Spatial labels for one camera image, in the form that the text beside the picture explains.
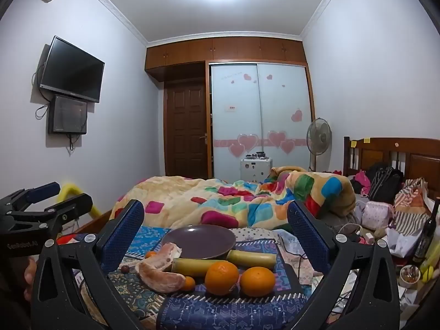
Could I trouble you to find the white box appliance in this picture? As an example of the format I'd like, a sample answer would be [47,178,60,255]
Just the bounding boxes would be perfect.
[240,152,273,183]

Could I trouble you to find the dark patterned mat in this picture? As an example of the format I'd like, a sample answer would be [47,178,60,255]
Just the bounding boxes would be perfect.
[57,227,325,330]

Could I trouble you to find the white crumpled paper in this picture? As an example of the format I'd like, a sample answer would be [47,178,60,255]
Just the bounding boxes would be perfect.
[384,226,419,258]

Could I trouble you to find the black wall television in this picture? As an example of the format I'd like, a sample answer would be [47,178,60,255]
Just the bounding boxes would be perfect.
[39,35,105,104]

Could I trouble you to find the black television cable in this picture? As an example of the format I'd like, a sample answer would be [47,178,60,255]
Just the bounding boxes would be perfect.
[32,62,49,119]

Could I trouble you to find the colourful patchwork blanket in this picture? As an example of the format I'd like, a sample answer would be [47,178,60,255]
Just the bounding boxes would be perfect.
[117,167,356,230]

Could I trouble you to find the black monitor cable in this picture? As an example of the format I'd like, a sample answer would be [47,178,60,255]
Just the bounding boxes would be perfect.
[67,134,82,154]

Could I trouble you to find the yellow bananas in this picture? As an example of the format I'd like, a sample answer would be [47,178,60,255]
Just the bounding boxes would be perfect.
[419,251,440,284]

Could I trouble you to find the blue gold patterned cloth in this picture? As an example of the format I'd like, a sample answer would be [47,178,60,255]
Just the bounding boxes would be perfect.
[128,225,172,260]

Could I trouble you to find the yellow sugarcane piece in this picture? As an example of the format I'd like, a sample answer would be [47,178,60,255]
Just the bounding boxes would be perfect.
[171,258,221,277]
[225,250,277,269]

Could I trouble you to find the wooden bed headboard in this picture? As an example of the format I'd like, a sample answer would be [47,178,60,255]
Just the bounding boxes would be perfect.
[343,137,440,188]

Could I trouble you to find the large orange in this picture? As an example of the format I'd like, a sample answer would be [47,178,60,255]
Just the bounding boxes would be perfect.
[240,267,276,298]
[205,261,239,296]

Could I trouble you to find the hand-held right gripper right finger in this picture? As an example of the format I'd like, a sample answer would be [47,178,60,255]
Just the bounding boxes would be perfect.
[287,199,401,330]

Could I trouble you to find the brown wooden door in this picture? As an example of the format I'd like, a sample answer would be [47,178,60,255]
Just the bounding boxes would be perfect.
[164,81,209,179]

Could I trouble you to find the standing fan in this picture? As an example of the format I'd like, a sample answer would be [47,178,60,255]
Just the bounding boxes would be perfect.
[307,117,332,173]

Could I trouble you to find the dark wine bottle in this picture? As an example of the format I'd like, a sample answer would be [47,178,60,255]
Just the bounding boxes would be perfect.
[412,197,440,265]

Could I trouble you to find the black backpack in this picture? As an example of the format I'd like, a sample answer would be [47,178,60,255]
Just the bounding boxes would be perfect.
[368,163,405,199]

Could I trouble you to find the purple round plate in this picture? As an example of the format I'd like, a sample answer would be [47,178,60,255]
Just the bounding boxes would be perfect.
[161,224,237,260]

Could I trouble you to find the wooden wardrobe with glass doors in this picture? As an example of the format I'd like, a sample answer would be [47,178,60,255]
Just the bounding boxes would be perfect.
[144,36,316,180]

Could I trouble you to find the person's left hand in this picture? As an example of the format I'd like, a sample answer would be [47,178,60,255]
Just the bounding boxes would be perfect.
[23,257,38,301]

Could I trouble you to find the white cup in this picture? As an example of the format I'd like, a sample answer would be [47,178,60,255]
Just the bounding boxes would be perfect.
[400,265,422,289]

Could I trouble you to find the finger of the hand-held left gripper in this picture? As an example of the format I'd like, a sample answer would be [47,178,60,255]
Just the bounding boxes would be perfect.
[0,181,61,214]
[7,193,93,235]

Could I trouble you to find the peeled pomelo segment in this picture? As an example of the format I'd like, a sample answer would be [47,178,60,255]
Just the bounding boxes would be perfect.
[135,242,186,293]

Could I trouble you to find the pink dotted bag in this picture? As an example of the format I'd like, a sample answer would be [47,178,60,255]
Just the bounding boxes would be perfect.
[362,201,394,229]

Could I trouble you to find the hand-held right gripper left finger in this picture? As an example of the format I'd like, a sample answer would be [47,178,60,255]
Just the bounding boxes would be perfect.
[31,199,159,330]

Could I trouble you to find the pink clothes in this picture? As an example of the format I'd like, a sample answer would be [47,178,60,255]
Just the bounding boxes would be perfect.
[353,170,372,196]

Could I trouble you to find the yellow foam tube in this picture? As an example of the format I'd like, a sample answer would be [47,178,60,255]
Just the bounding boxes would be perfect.
[57,183,104,219]

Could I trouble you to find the wooden bed frame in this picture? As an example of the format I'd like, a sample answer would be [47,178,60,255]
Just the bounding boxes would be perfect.
[74,209,114,236]

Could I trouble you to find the striped shopping bag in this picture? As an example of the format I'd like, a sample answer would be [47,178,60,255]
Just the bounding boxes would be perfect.
[394,178,431,238]

